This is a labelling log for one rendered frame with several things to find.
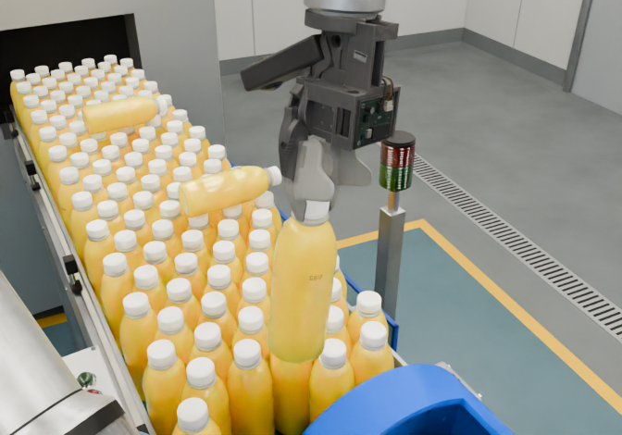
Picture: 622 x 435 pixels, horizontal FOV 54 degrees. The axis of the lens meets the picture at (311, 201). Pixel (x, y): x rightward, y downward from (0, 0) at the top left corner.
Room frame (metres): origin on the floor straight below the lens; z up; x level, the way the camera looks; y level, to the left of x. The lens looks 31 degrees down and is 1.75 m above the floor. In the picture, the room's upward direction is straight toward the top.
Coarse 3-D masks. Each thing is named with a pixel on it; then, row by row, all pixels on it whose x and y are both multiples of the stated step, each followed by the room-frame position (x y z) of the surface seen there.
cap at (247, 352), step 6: (240, 342) 0.65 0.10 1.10; (246, 342) 0.65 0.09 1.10; (252, 342) 0.65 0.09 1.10; (234, 348) 0.64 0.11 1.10; (240, 348) 0.64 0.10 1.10; (246, 348) 0.64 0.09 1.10; (252, 348) 0.64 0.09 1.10; (258, 348) 0.64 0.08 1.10; (234, 354) 0.63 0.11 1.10; (240, 354) 0.63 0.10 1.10; (246, 354) 0.63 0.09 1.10; (252, 354) 0.63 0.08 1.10; (258, 354) 0.63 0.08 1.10; (240, 360) 0.62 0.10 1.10; (246, 360) 0.62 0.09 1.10; (252, 360) 0.62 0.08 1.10; (258, 360) 0.63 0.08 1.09; (246, 366) 0.62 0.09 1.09
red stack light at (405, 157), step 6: (384, 144) 1.01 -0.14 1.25; (414, 144) 1.01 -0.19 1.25; (384, 150) 1.01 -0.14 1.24; (390, 150) 1.00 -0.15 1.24; (396, 150) 0.99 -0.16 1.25; (402, 150) 0.99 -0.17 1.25; (408, 150) 1.00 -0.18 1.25; (414, 150) 1.01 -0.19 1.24; (384, 156) 1.01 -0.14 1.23; (390, 156) 1.00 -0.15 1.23; (396, 156) 0.99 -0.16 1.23; (402, 156) 0.99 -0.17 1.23; (408, 156) 1.00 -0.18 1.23; (414, 156) 1.01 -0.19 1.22; (384, 162) 1.01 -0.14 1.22; (390, 162) 1.00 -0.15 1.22; (396, 162) 0.99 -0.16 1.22; (402, 162) 0.99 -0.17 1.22; (408, 162) 1.00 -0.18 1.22
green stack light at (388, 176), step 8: (384, 168) 1.01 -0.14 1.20; (392, 168) 1.00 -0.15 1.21; (400, 168) 0.99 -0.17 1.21; (408, 168) 1.00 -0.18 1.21; (384, 176) 1.00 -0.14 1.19; (392, 176) 0.99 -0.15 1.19; (400, 176) 0.99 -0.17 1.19; (408, 176) 1.00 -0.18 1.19; (384, 184) 1.00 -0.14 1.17; (392, 184) 0.99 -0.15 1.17; (400, 184) 0.99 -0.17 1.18; (408, 184) 1.00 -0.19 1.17
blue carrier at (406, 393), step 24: (360, 384) 0.46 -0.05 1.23; (384, 384) 0.46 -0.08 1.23; (408, 384) 0.46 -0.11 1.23; (432, 384) 0.46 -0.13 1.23; (456, 384) 0.48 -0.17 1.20; (336, 408) 0.43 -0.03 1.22; (360, 408) 0.43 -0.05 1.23; (384, 408) 0.43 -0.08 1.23; (408, 408) 0.42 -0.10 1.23; (432, 408) 0.43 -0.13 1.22; (456, 408) 0.53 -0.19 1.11; (480, 408) 0.45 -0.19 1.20; (312, 432) 0.42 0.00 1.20; (336, 432) 0.41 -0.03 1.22; (360, 432) 0.40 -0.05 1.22; (384, 432) 0.40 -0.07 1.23; (408, 432) 0.49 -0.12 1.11; (432, 432) 0.51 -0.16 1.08; (456, 432) 0.53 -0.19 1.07; (480, 432) 0.50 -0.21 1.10; (504, 432) 0.42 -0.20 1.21
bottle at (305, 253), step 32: (288, 224) 0.55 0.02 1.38; (320, 224) 0.55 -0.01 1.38; (288, 256) 0.53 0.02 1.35; (320, 256) 0.52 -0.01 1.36; (288, 288) 0.52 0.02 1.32; (320, 288) 0.52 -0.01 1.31; (288, 320) 0.51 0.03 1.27; (320, 320) 0.52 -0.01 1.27; (288, 352) 0.51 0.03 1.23; (320, 352) 0.52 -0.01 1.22
